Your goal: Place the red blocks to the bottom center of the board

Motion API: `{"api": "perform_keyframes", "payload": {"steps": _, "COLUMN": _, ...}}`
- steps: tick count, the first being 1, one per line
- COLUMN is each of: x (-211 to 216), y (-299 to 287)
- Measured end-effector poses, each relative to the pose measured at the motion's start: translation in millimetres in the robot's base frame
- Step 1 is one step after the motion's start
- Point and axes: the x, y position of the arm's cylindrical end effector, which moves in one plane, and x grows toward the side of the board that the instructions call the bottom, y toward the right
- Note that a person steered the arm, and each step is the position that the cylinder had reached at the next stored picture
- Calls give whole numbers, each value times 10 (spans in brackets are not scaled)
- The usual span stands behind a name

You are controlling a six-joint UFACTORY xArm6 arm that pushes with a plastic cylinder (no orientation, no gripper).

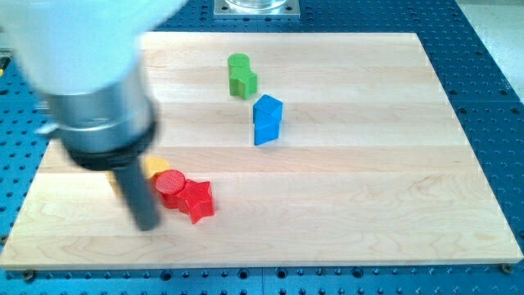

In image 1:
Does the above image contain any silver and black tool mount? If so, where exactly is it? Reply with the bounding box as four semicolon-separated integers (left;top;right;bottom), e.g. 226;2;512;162
42;65;157;171

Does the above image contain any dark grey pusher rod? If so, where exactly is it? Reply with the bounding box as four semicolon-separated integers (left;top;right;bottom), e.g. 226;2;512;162
112;157;160;231

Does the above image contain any red cylinder block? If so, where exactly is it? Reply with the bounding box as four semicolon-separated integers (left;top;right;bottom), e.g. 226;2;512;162
154;170;187;209

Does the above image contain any red star block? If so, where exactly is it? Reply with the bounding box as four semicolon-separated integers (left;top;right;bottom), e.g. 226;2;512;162
175;179;215;224

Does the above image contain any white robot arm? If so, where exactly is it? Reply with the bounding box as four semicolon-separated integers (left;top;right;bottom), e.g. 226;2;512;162
1;0;184;231

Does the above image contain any light wooden board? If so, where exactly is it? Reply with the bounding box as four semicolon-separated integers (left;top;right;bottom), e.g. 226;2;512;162
1;32;523;270

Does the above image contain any yellow block behind rod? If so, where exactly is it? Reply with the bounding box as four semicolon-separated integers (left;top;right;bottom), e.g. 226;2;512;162
105;170;122;197

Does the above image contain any green star block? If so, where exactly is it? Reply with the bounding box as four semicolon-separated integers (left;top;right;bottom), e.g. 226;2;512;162
228;70;258;99

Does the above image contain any blue slanted block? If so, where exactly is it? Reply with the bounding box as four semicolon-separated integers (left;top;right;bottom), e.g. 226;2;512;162
254;120;280;146

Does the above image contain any green cylinder block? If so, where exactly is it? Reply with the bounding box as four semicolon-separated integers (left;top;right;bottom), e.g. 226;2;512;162
228;52;251;76

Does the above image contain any blue cube block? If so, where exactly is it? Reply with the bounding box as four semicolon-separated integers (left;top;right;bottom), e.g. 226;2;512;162
253;94;283;123

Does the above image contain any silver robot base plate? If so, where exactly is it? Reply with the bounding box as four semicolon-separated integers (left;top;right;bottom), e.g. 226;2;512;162
214;0;300;17

